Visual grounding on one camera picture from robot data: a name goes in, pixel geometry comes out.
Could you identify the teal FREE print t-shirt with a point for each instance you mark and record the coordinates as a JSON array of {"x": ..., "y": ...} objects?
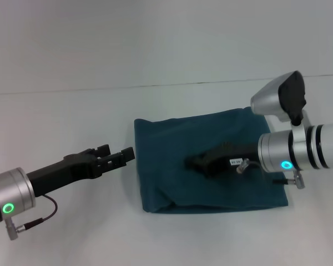
[{"x": 183, "y": 177}]

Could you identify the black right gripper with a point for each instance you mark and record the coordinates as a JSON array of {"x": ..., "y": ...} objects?
[{"x": 230, "y": 159}]

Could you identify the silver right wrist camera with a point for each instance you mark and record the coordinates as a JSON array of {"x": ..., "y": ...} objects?
[{"x": 280, "y": 97}]

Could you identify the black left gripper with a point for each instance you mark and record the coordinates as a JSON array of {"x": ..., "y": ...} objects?
[{"x": 63, "y": 171}]

